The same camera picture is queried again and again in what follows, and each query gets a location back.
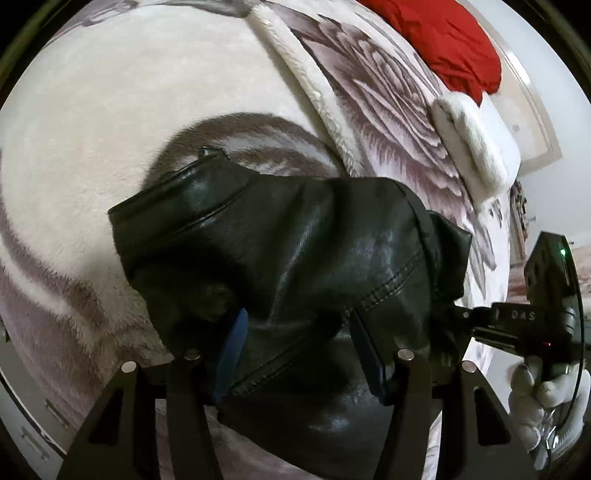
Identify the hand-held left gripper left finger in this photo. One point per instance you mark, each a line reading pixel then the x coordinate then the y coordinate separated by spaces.
pixel 231 355

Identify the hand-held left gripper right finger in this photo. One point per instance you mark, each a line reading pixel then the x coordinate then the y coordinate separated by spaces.
pixel 371 364

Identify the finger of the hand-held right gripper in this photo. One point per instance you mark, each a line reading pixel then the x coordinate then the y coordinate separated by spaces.
pixel 461 323

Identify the black leather jacket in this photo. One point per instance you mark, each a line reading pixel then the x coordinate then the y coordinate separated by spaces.
pixel 300 240

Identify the person's right hand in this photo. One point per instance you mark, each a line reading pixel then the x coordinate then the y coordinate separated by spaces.
pixel 531 406

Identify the cluster of small cosmetics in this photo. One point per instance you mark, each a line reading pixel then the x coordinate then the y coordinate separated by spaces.
pixel 519 203

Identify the white folded fluffy blanket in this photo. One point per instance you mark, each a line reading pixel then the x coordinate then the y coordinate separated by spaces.
pixel 466 138

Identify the white pillow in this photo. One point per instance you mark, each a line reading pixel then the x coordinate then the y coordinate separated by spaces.
pixel 507 134

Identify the beige bed headboard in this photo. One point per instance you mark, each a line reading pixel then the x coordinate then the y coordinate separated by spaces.
pixel 531 120

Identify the white drawer unit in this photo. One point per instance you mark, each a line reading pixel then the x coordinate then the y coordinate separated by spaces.
pixel 18 415

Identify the floral plush blanket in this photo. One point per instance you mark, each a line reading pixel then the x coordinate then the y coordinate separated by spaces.
pixel 92 115

